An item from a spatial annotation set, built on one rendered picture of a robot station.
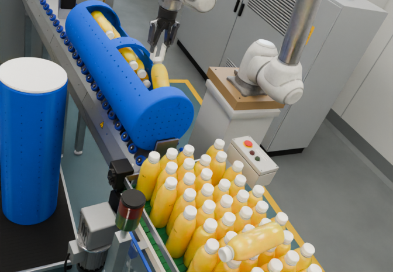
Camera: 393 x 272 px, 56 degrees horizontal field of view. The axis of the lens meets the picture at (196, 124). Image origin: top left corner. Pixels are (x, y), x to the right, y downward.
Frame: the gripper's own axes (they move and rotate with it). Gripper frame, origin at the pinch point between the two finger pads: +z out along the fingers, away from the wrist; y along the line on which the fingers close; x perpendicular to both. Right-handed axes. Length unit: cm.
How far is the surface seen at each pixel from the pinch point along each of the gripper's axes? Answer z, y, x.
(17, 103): 31, 52, -14
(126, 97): 11.8, 17.9, 13.4
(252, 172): 21, -19, 57
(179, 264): 38, 19, 73
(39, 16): 40, 19, -117
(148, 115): 12.3, 13.7, 25.2
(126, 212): 4, 43, 70
